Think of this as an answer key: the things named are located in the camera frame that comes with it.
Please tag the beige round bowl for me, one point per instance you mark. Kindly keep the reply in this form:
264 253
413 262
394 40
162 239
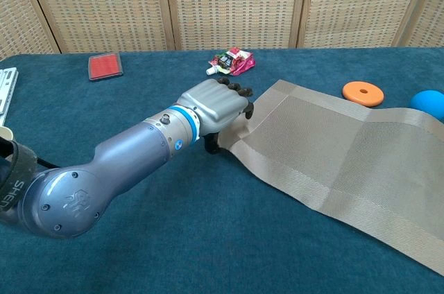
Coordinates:
5 133

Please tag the crumpled spout snack pouch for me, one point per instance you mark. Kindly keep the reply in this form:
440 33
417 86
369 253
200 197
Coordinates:
232 61

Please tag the orange disc with hole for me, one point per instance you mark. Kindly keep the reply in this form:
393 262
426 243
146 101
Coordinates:
354 95

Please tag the blue ball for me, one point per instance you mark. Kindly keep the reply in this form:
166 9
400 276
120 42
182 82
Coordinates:
430 101

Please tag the teal tablecloth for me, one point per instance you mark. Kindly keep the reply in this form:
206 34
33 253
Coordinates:
173 238

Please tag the brown woven placemat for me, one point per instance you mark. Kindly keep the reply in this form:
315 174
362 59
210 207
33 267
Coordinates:
347 162

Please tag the woven bamboo folding screen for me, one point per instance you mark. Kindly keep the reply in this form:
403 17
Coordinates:
243 2

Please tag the white folding stand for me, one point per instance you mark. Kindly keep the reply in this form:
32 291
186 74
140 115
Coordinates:
6 96

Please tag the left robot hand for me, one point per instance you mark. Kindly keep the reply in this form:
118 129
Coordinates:
215 103

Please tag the red flat case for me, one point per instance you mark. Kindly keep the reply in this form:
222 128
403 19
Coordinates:
105 67

